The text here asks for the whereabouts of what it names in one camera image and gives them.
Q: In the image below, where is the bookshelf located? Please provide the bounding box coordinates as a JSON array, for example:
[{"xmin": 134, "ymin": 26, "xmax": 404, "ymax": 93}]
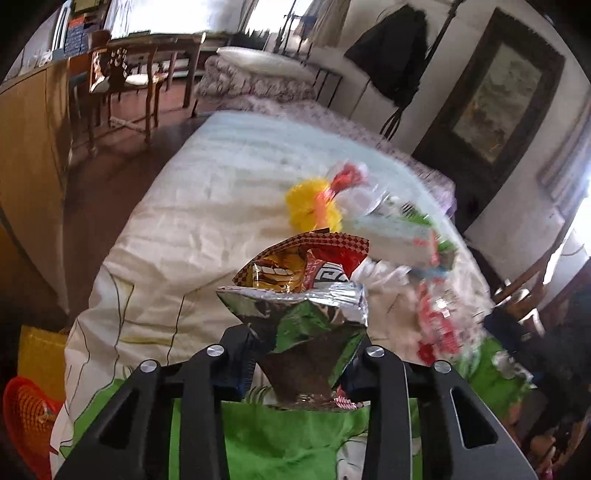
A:
[{"xmin": 50, "ymin": 0, "xmax": 112, "ymax": 62}]

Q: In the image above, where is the floral covered bed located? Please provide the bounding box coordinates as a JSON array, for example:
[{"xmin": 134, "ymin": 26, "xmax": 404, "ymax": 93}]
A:
[{"xmin": 217, "ymin": 95, "xmax": 458, "ymax": 217}]

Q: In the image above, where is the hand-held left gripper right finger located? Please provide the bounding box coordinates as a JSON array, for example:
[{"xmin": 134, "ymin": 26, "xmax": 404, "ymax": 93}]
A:
[{"xmin": 339, "ymin": 339, "xmax": 539, "ymax": 480}]

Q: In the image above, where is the wooden chair with cushion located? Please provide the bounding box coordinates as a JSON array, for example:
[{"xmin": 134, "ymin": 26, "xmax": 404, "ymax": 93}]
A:
[{"xmin": 89, "ymin": 46, "xmax": 163, "ymax": 145}]

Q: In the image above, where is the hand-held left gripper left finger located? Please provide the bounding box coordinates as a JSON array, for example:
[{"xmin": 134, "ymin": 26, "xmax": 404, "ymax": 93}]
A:
[{"xmin": 54, "ymin": 325, "xmax": 257, "ymax": 480}]

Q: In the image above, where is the dark framed picture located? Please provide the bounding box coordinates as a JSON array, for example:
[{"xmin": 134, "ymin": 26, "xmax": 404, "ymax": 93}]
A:
[{"xmin": 412, "ymin": 7, "xmax": 566, "ymax": 185}]

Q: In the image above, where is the white crumpled plastic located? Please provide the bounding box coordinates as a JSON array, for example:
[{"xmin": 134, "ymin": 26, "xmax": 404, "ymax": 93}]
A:
[{"xmin": 355, "ymin": 261, "xmax": 419, "ymax": 324}]

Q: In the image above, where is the black metal coat rack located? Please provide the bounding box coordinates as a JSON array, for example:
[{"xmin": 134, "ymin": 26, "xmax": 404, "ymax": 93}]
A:
[{"xmin": 379, "ymin": 0, "xmax": 462, "ymax": 140}]

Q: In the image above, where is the foil snack bag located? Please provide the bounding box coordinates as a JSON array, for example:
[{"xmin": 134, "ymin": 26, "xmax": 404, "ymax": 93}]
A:
[{"xmin": 216, "ymin": 232, "xmax": 371, "ymax": 411}]

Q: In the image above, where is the light curtain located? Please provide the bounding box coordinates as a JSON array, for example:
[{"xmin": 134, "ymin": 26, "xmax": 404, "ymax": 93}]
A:
[{"xmin": 318, "ymin": 0, "xmax": 352, "ymax": 48}]

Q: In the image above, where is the window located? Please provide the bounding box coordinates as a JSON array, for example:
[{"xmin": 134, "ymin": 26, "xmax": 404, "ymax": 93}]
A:
[{"xmin": 245, "ymin": 0, "xmax": 319, "ymax": 35}]

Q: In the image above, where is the red plastic basket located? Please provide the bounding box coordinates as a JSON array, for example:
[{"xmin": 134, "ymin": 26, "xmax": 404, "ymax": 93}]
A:
[{"xmin": 2, "ymin": 376, "xmax": 63, "ymax": 480}]

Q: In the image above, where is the dark cloth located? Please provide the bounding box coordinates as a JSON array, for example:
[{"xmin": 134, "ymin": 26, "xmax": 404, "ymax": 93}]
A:
[{"xmin": 482, "ymin": 277, "xmax": 591, "ymax": 467}]

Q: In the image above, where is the black metal bed frame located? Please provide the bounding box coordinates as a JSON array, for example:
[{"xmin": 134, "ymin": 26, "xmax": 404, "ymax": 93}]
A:
[{"xmin": 272, "ymin": 0, "xmax": 343, "ymax": 108}]

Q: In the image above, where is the yellow crumpled wrapper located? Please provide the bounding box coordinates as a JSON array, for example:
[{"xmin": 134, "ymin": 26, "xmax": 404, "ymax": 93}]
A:
[{"xmin": 285, "ymin": 180, "xmax": 343, "ymax": 234}]

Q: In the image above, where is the red crumpled wrapper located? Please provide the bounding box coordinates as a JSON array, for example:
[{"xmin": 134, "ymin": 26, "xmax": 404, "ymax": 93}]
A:
[{"xmin": 330, "ymin": 164, "xmax": 365, "ymax": 192}]

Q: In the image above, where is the wooden cabinet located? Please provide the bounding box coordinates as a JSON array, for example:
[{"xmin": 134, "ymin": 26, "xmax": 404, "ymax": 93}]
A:
[{"xmin": 0, "ymin": 58, "xmax": 75, "ymax": 315}]

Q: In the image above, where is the black jacket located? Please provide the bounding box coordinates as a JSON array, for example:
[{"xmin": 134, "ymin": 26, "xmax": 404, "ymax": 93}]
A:
[{"xmin": 344, "ymin": 4, "xmax": 428, "ymax": 107}]

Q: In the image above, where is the red white snack wrapper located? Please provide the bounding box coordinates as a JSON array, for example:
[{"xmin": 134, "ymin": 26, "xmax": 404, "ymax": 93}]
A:
[{"xmin": 416, "ymin": 286, "xmax": 462, "ymax": 365}]

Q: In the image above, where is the wooden table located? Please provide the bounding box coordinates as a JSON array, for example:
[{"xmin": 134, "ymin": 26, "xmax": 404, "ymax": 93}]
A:
[{"xmin": 108, "ymin": 32, "xmax": 207, "ymax": 109}]

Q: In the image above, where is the clear plastic bag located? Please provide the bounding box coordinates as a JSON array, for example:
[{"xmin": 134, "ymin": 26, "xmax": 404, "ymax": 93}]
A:
[{"xmin": 342, "ymin": 182, "xmax": 393, "ymax": 217}]

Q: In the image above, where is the yellow bag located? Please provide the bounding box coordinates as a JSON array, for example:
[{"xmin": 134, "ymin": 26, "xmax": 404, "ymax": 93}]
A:
[{"xmin": 17, "ymin": 325, "xmax": 70, "ymax": 402}]

